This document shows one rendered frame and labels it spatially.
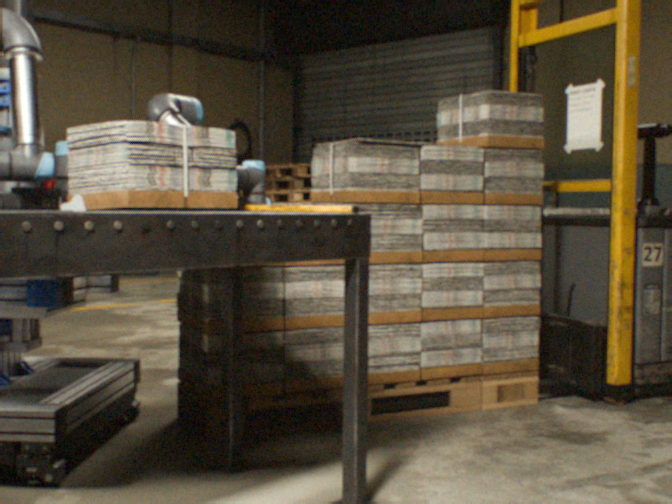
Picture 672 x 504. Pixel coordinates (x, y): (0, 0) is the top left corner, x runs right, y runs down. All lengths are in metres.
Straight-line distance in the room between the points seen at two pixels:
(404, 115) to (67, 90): 4.17
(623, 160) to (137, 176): 2.12
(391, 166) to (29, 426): 1.58
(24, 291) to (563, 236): 2.49
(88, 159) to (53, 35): 8.00
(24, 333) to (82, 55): 7.75
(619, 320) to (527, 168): 0.73
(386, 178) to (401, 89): 8.06
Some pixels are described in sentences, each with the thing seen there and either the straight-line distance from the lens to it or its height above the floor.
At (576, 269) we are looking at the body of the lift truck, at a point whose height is 0.54.
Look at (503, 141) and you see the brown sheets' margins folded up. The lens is 3.53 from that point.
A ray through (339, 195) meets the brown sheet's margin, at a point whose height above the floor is 0.86.
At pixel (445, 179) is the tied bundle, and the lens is 3.36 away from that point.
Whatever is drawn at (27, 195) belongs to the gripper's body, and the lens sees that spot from 2.34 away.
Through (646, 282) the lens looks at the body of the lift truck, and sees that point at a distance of 3.85.
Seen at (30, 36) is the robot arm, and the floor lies 1.26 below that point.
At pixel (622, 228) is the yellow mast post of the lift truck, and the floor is 0.74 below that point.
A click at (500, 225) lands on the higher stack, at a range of 3.52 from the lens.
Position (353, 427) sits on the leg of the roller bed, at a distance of 2.34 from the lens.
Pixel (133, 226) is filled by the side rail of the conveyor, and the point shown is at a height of 0.77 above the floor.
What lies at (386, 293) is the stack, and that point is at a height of 0.49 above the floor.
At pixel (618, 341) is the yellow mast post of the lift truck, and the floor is 0.28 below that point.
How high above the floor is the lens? 0.81
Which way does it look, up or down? 3 degrees down
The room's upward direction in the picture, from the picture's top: 1 degrees clockwise
